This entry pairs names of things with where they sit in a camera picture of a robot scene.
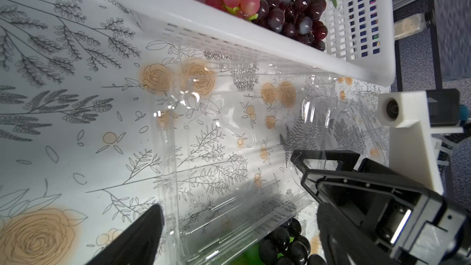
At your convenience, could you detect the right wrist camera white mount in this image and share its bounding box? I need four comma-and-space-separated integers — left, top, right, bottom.
377, 89, 464, 195

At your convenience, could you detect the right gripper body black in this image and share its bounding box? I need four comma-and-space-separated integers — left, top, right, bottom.
301, 159, 471, 265

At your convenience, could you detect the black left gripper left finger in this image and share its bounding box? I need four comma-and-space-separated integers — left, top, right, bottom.
88, 204, 164, 265

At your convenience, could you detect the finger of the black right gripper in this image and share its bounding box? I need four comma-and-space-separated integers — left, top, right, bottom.
290, 149, 360, 177

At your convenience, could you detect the purple candy bag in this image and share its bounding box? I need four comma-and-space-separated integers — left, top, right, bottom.
337, 0, 380, 61

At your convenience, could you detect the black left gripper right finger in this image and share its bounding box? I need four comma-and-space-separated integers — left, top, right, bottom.
316, 203, 398, 265

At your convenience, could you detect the dark red grape bunch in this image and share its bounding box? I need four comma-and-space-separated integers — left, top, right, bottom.
251, 0, 336, 52

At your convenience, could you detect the clear plastic clamshell container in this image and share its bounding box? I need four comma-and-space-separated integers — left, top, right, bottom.
153, 74, 332, 265

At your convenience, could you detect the small black grape bunch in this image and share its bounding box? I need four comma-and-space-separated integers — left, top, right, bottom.
254, 218, 326, 265

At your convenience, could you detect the white plastic basket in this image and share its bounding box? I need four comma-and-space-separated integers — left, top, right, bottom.
117, 0, 396, 86

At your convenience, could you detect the green grape bunch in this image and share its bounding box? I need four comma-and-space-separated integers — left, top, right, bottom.
229, 244, 264, 265

